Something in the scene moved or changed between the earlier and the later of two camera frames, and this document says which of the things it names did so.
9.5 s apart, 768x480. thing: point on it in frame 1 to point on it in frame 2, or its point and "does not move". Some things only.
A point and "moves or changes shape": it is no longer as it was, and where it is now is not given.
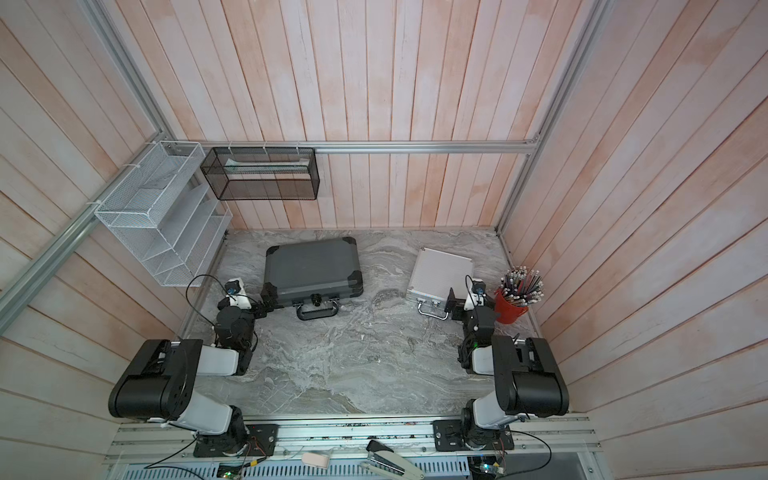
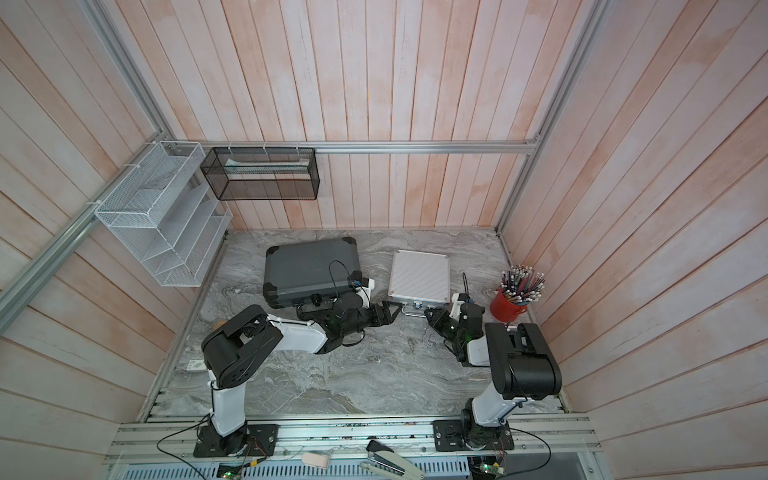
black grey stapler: (384, 461) does not move
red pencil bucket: (506, 311) does not move
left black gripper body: (258, 310) to (370, 318)
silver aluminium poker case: (433, 276) moves or changes shape
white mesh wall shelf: (169, 214) does not move
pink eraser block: (315, 460) does not move
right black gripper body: (458, 315) to (447, 326)
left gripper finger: (269, 291) to (397, 311)
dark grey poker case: (312, 276) does not move
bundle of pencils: (522, 286) does not move
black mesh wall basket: (262, 173) does not move
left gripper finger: (271, 304) to (390, 319)
